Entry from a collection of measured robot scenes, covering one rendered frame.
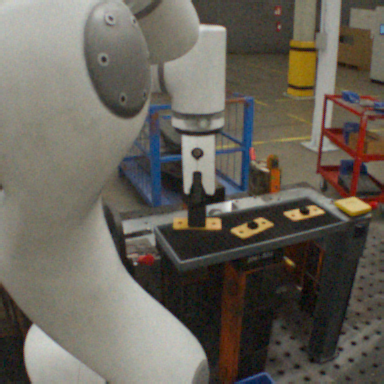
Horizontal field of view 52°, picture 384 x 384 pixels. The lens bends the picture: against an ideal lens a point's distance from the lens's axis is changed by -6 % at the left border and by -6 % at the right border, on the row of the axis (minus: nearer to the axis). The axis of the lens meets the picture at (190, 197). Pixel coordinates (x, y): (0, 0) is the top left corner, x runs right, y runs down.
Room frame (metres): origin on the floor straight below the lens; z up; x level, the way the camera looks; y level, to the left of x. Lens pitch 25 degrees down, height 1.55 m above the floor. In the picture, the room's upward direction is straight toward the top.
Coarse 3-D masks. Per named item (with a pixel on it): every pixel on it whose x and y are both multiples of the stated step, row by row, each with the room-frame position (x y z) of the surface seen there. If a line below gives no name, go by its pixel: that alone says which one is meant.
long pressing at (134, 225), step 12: (276, 192) 1.23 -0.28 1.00; (288, 192) 1.22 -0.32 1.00; (300, 192) 1.22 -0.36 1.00; (312, 192) 1.22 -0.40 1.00; (216, 204) 1.14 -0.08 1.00; (228, 204) 1.14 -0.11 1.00; (156, 216) 1.06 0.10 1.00; (168, 216) 1.06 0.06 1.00; (180, 216) 1.06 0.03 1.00; (132, 228) 0.99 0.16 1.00; (144, 228) 0.99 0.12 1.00; (132, 240) 0.92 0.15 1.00
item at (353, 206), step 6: (348, 198) 0.84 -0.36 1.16; (354, 198) 0.84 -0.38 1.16; (336, 204) 0.82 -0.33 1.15; (342, 204) 0.80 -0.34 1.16; (348, 204) 0.80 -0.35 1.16; (354, 204) 0.80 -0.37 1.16; (360, 204) 0.80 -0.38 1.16; (348, 210) 0.78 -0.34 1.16; (354, 210) 0.77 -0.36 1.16; (360, 210) 0.78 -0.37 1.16; (366, 210) 0.78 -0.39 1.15
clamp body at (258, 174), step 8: (264, 160) 1.36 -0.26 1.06; (256, 168) 1.31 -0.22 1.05; (264, 168) 1.28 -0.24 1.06; (280, 168) 1.29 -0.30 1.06; (256, 176) 1.31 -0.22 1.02; (264, 176) 1.27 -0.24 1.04; (280, 176) 1.29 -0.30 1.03; (256, 184) 1.31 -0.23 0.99; (264, 184) 1.26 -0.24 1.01; (280, 184) 1.29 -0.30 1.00; (248, 192) 1.35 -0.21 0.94; (256, 192) 1.30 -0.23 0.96; (264, 192) 1.26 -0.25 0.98
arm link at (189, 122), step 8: (176, 112) 0.63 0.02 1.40; (176, 120) 0.63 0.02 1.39; (184, 120) 0.62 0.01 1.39; (192, 120) 0.62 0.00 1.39; (200, 120) 0.61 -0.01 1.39; (208, 120) 0.62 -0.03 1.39; (216, 120) 0.62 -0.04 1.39; (184, 128) 0.62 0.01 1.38; (192, 128) 0.62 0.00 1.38; (200, 128) 0.62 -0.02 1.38; (208, 128) 0.62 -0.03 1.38; (216, 128) 0.64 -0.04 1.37
